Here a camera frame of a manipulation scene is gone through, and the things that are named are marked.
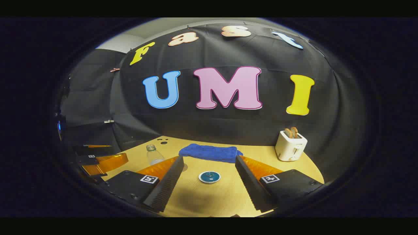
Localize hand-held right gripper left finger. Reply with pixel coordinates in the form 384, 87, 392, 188
100, 156, 185, 212

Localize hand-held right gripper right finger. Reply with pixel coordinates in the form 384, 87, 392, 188
235, 155, 324, 213

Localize clear plastic water bottle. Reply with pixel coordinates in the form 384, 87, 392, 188
146, 144, 165, 166

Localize white teacup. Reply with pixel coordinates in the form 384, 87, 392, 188
199, 171, 221, 184

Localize blue towel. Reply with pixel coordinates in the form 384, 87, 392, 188
179, 143, 244, 164

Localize white toaster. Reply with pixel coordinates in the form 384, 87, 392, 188
275, 131, 308, 162

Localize black backdrop cloth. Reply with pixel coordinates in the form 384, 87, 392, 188
59, 23, 366, 183

